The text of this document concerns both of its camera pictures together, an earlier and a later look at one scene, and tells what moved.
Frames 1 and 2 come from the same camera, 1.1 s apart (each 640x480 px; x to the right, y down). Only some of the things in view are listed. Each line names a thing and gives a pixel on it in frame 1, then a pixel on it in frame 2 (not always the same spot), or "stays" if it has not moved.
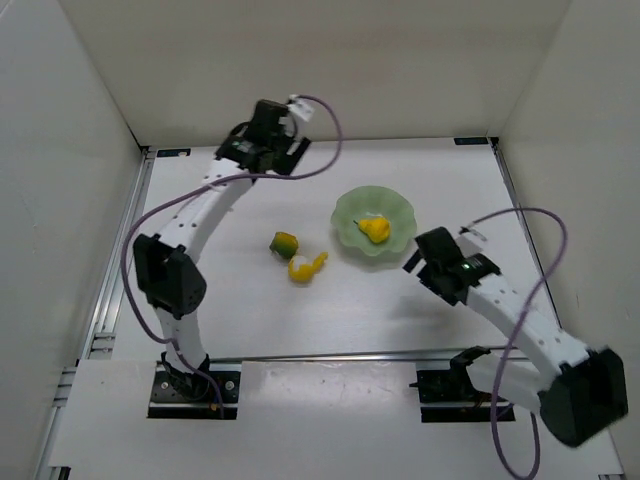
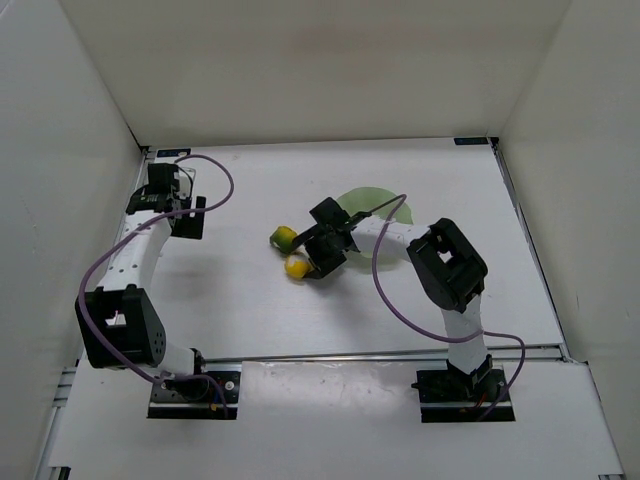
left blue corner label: (174, 152) stays
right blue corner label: (470, 140) stays
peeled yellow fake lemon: (302, 271) stays
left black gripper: (292, 156) -> (188, 218)
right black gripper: (430, 270) -> (316, 239)
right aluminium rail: (501, 164) stays
